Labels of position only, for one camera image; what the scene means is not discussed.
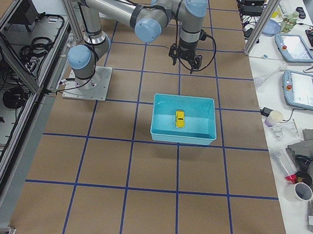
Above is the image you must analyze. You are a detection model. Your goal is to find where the yellow toy beetle car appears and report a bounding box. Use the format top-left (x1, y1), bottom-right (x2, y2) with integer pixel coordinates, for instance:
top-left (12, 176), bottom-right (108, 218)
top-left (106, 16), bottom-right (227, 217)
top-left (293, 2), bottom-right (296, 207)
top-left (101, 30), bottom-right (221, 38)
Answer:
top-left (175, 110), bottom-right (185, 129)

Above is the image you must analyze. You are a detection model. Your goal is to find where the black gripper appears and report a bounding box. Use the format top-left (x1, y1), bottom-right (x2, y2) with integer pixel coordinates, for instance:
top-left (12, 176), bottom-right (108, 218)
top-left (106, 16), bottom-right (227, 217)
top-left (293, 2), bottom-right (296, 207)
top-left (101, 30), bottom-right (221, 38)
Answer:
top-left (168, 44), bottom-right (203, 74)

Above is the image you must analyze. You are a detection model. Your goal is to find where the lower teach pendant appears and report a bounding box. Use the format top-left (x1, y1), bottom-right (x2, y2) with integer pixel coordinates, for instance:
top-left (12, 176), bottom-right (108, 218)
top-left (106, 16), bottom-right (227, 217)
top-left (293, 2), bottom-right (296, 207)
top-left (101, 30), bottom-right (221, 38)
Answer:
top-left (282, 70), bottom-right (313, 111)

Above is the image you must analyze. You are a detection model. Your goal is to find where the upper teach pendant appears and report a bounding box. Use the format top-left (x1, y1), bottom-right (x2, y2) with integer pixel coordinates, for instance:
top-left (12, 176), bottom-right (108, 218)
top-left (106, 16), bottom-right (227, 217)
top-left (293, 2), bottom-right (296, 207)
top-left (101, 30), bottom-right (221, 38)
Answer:
top-left (274, 34), bottom-right (313, 63)

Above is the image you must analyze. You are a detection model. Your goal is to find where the aluminium frame post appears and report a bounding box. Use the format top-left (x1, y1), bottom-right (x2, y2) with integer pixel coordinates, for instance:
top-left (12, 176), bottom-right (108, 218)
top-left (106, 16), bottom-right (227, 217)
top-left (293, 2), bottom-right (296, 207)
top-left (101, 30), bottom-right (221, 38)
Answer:
top-left (244, 0), bottom-right (281, 56)

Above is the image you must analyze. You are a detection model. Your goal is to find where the blue plastic plate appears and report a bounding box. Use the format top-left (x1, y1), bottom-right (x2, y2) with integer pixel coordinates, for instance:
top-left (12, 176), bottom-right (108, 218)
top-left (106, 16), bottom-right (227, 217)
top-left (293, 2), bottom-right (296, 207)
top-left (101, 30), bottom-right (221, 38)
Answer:
top-left (262, 19), bottom-right (281, 37)

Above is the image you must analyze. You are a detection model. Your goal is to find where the teach pendant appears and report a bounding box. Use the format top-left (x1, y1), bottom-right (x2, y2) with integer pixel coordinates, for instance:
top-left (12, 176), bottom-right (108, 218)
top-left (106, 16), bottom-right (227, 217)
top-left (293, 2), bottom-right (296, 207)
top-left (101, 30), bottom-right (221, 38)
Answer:
top-left (282, 70), bottom-right (313, 111)
top-left (274, 34), bottom-right (313, 63)

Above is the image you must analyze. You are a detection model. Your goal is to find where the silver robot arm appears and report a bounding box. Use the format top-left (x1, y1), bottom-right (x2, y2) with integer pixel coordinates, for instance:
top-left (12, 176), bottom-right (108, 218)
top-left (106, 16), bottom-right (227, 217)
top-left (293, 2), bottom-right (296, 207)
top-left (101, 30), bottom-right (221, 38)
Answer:
top-left (68, 0), bottom-right (208, 88)

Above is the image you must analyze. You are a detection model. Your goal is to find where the teal plastic bin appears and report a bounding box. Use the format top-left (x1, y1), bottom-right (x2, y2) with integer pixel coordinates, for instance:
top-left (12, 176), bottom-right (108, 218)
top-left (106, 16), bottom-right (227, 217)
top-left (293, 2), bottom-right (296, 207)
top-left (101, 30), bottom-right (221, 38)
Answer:
top-left (150, 93), bottom-right (217, 145)

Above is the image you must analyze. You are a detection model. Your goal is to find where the white paper cup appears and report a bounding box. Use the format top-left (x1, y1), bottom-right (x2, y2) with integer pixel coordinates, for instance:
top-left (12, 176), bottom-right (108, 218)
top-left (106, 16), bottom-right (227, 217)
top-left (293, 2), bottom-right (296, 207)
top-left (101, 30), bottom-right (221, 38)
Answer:
top-left (264, 110), bottom-right (283, 127)

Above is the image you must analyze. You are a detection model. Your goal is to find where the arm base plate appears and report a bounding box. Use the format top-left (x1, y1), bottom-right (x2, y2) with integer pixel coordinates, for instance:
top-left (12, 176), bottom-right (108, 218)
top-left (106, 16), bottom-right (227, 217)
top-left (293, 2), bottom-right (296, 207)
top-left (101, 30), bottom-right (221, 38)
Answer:
top-left (62, 66), bottom-right (113, 101)

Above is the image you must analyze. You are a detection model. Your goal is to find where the white mug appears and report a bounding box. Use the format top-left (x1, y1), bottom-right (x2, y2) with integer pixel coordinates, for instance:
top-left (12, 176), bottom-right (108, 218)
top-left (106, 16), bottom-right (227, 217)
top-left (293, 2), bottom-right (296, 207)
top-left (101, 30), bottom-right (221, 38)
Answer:
top-left (292, 183), bottom-right (313, 202)

